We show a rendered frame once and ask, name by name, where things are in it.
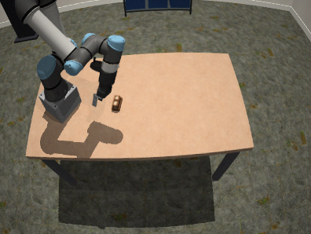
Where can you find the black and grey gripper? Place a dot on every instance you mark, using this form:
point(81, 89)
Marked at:
point(106, 79)

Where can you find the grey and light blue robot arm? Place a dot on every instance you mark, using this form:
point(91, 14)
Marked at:
point(46, 22)

